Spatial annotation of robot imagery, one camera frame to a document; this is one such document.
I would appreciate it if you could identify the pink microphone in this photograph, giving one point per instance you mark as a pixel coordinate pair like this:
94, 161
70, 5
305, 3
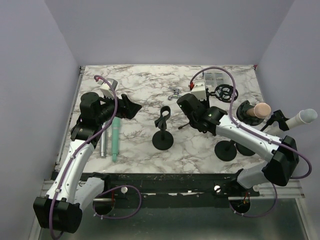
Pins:
261, 111

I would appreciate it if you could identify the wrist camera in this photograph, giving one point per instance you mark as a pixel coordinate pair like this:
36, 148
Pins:
105, 88
198, 89

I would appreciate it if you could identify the black tripod shock-mount stand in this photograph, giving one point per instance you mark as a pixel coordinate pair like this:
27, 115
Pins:
220, 95

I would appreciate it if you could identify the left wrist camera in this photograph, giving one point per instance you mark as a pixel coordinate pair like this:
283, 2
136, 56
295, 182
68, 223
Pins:
105, 88

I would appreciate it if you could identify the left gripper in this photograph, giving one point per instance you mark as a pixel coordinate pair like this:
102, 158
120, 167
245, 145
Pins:
126, 108

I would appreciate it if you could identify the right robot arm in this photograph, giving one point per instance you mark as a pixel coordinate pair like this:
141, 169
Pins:
280, 155

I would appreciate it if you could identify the black stand of white microphone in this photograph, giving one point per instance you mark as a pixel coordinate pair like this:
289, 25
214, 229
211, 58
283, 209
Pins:
278, 117

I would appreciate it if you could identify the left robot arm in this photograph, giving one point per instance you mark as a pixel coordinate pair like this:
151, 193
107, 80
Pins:
62, 207

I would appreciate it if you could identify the chrome faucet tap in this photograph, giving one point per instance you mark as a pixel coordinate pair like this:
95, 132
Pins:
176, 93

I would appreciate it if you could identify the grey mesh microphone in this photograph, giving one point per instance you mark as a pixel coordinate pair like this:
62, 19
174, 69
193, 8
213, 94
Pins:
103, 143

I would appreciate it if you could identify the white microphone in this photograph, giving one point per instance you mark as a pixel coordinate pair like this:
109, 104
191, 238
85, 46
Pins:
303, 117

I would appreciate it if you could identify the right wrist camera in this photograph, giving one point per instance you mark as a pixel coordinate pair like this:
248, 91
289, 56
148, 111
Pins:
198, 89

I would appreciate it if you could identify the aluminium frame rail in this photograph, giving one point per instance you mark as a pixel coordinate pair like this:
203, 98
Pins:
35, 228

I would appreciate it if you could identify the black round-base mic stand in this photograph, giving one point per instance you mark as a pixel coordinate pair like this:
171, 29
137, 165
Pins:
162, 139

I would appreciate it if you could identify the clear plastic screw box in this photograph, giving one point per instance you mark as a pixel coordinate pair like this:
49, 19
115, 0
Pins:
213, 79

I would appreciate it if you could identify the black stand of pink microphone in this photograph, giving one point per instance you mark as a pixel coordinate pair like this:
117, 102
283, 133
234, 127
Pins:
227, 150

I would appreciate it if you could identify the teal microphone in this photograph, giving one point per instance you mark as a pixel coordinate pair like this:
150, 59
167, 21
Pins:
116, 125

